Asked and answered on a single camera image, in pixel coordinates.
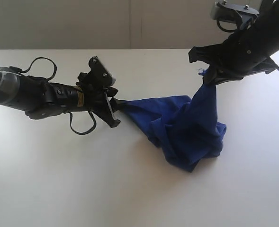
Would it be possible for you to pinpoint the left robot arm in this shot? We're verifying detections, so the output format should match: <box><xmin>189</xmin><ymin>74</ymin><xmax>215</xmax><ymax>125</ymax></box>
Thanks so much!
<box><xmin>0</xmin><ymin>67</ymin><xmax>120</xmax><ymax>128</ymax></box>

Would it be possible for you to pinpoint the blue towel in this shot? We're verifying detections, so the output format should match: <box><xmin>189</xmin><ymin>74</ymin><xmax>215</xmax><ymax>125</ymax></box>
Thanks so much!
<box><xmin>117</xmin><ymin>68</ymin><xmax>227</xmax><ymax>174</ymax></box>

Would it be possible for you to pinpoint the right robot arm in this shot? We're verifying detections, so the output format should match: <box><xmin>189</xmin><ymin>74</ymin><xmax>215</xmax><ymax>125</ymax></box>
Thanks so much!
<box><xmin>189</xmin><ymin>0</ymin><xmax>279</xmax><ymax>85</ymax></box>

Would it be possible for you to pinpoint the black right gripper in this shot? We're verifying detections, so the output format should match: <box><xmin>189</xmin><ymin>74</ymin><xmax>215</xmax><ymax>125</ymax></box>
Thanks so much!
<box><xmin>188</xmin><ymin>26</ymin><xmax>277</xmax><ymax>85</ymax></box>

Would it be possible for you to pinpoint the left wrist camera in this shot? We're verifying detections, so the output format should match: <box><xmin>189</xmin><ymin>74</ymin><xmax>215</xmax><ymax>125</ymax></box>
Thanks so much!
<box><xmin>88</xmin><ymin>56</ymin><xmax>116</xmax><ymax>87</ymax></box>

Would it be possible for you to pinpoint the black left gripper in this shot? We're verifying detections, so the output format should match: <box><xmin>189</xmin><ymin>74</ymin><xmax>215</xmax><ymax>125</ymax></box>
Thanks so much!
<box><xmin>26</xmin><ymin>82</ymin><xmax>120</xmax><ymax>128</ymax></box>

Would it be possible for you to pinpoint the left black cable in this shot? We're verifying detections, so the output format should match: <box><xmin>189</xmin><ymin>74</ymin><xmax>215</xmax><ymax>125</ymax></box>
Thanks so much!
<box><xmin>20</xmin><ymin>56</ymin><xmax>97</xmax><ymax>137</ymax></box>

